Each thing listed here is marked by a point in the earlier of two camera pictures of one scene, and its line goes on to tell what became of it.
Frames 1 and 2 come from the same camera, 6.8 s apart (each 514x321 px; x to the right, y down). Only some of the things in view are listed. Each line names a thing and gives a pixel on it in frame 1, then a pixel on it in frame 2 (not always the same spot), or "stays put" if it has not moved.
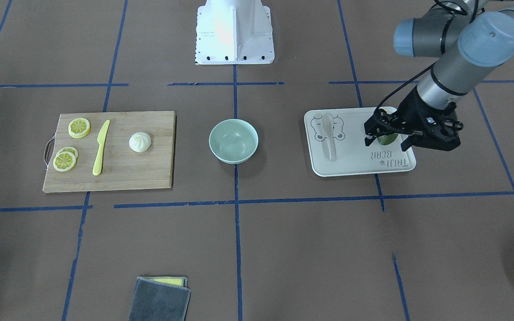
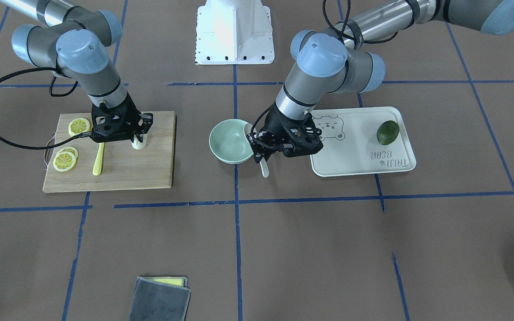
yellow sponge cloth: (174, 280) stays put
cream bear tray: (337, 141) stays put
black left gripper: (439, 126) → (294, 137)
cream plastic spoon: (328, 135) → (247, 128)
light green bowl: (233, 141) stays put
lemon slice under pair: (70, 149) stays put
